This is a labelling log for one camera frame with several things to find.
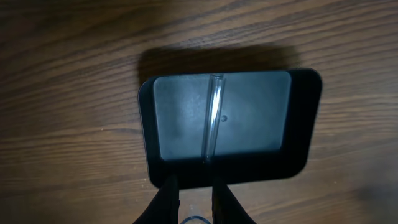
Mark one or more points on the clear test tube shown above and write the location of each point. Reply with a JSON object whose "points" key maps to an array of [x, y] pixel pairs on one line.
{"points": [[214, 118]]}

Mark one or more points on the black tray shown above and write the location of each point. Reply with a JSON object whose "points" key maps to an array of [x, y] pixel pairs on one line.
{"points": [[255, 118]]}

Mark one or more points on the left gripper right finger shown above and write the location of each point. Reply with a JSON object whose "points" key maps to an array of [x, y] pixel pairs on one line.
{"points": [[224, 205]]}

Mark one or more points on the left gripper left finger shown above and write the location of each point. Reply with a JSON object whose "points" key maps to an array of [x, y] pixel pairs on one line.
{"points": [[168, 202]]}

